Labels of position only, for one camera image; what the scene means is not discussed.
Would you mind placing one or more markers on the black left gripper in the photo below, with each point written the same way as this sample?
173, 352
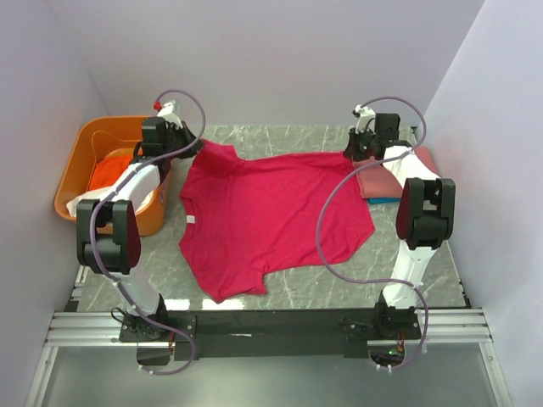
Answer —
187, 138

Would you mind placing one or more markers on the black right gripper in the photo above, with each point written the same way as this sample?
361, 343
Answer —
354, 147

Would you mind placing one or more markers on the magenta t shirt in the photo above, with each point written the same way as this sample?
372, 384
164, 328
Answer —
250, 217

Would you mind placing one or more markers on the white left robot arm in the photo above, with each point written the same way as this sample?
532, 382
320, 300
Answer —
107, 236

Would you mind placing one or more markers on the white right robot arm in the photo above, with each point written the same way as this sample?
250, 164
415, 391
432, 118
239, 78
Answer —
423, 222

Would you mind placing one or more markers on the folded salmon pink t shirt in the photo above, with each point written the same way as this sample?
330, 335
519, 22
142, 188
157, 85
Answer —
377, 182

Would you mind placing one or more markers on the folded blue t shirt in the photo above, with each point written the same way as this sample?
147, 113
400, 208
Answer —
382, 200

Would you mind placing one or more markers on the orange t shirt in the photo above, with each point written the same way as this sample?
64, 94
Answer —
107, 171

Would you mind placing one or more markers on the orange plastic laundry basket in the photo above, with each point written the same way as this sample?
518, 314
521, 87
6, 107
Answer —
96, 140

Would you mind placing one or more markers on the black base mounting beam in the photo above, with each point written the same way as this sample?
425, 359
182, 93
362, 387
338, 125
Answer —
266, 333

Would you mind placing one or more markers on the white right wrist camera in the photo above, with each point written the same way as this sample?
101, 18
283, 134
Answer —
365, 116

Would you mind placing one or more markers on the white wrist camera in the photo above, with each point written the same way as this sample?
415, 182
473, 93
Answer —
169, 111
365, 116

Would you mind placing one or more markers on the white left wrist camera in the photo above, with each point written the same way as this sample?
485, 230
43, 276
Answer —
169, 111

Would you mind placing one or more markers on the aluminium frame rail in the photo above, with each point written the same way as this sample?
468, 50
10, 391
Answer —
69, 329

